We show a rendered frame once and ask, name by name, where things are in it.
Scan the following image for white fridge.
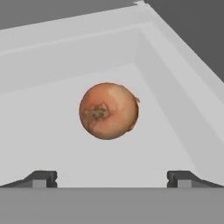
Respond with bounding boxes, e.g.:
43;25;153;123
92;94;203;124
0;0;224;189

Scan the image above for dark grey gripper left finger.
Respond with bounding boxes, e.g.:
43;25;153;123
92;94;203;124
0;170;59;189

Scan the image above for brown onion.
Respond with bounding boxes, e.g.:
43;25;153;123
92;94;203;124
79;82;141;141

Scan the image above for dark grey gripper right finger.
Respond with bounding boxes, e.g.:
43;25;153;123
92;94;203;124
166;170;224;189

